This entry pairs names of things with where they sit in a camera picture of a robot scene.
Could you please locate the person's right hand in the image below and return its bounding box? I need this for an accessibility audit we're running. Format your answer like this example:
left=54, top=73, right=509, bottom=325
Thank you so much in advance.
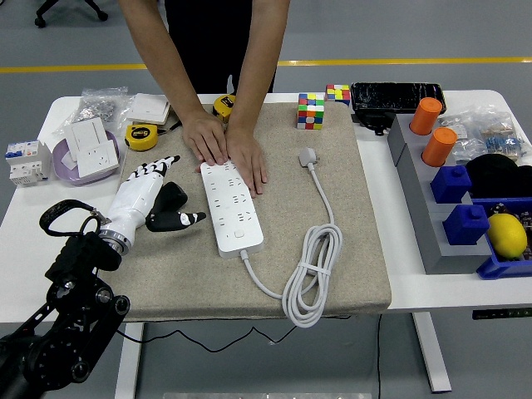
left=180, top=110, right=229, bottom=167

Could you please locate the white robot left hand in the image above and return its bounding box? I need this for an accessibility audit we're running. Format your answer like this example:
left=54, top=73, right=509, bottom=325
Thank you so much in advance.
left=99, top=155, right=208, bottom=249

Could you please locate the person's left hand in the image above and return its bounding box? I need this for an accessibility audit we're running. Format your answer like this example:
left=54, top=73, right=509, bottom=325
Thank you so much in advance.
left=224, top=124, right=269, bottom=199

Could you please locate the black plug adapter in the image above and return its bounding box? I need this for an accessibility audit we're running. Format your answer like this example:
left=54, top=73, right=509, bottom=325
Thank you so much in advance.
left=154, top=181, right=189, bottom=214

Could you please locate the white power strip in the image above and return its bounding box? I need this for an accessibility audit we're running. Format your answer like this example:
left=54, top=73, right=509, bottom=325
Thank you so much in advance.
left=199, top=160, right=265, bottom=259

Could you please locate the yellow black tape measure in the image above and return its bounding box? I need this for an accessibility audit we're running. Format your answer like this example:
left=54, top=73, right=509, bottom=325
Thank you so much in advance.
left=124, top=121, right=182, bottom=152
left=211, top=94, right=237, bottom=125

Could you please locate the purple bowl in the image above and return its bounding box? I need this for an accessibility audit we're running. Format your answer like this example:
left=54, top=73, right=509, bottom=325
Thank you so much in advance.
left=51, top=129, right=121, bottom=187

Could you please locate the large colourful puzzle cube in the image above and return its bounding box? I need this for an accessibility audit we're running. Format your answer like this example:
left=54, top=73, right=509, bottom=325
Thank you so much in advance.
left=296, top=92, right=326, bottom=131

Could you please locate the person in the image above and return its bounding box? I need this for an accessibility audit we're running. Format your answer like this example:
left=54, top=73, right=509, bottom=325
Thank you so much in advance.
left=164, top=0, right=278, bottom=96

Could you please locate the clear bag of screws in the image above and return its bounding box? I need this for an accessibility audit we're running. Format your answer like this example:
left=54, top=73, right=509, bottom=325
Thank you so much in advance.
left=52, top=86, right=131, bottom=136

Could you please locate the grey-brown mat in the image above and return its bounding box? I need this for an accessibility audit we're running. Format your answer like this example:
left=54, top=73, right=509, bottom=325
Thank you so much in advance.
left=99, top=101, right=393, bottom=323

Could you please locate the small colourful puzzle cube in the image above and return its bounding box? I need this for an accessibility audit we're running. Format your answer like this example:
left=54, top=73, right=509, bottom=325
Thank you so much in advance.
left=324, top=84, right=352, bottom=107

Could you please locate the white circuit breaker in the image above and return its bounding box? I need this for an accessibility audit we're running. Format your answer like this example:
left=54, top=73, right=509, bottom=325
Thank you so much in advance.
left=4, top=140, right=53, bottom=187

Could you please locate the small black device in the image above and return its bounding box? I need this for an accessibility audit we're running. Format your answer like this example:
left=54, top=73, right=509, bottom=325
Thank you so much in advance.
left=352, top=111, right=396, bottom=137

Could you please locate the black wrapped tray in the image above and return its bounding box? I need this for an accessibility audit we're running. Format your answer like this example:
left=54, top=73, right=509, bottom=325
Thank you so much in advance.
left=350, top=81, right=448, bottom=116

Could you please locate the black office chair base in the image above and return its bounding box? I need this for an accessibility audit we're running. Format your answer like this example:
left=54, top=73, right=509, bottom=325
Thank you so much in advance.
left=34, top=0, right=110, bottom=29

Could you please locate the white table leg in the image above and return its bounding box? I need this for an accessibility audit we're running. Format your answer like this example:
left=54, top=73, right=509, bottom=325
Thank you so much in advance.
left=114, top=322, right=145, bottom=399
left=411, top=311, right=453, bottom=394

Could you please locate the orange cylinder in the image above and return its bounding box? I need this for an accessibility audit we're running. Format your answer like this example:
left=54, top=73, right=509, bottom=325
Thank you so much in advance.
left=409, top=96, right=443, bottom=136
left=421, top=126, right=459, bottom=168

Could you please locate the blue square block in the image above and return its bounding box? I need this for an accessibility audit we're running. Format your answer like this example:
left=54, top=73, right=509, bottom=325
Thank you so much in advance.
left=441, top=203, right=490, bottom=247
left=430, top=165, right=473, bottom=204

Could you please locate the grey block holder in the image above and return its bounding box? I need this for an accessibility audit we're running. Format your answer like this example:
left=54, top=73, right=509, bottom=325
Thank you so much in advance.
left=387, top=112, right=494, bottom=276

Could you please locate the clear bag with white parts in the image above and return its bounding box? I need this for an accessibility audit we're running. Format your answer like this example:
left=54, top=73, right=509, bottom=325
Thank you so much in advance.
left=438, top=112, right=483, bottom=165

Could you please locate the black cloth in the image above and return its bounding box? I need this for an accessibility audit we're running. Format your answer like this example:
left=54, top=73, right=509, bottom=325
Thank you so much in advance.
left=464, top=153, right=532, bottom=200

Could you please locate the clear bag with blue parts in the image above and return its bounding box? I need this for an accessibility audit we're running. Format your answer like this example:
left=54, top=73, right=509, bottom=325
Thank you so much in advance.
left=473, top=106, right=532, bottom=163

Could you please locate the yellow lemon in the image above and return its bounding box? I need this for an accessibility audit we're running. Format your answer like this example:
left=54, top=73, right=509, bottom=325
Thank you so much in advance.
left=485, top=213, right=529, bottom=259

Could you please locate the blue plastic bin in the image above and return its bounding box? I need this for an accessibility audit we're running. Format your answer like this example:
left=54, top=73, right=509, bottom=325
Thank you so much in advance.
left=471, top=197, right=532, bottom=280

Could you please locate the black table control panel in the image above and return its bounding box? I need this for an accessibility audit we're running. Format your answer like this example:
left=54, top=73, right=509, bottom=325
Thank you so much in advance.
left=471, top=308, right=532, bottom=321

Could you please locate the white wall socket panel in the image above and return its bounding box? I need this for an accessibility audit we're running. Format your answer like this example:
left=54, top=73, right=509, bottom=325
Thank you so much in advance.
left=76, top=140, right=121, bottom=179

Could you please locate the white power strip cable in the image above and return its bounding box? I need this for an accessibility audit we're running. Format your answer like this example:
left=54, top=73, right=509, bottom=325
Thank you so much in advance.
left=239, top=146, right=344, bottom=329

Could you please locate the white switch box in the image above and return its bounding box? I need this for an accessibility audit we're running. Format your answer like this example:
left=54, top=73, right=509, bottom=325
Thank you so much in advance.
left=124, top=92, right=172, bottom=126

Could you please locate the white switch panel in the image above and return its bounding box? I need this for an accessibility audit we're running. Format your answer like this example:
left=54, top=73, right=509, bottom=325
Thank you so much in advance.
left=62, top=116, right=110, bottom=163

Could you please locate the thin black plug cord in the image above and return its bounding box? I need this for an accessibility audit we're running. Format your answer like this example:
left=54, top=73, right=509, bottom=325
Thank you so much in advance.
left=116, top=313, right=352, bottom=353

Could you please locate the black table power cable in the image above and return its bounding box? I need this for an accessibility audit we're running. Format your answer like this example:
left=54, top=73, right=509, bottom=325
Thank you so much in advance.
left=376, top=313, right=383, bottom=399

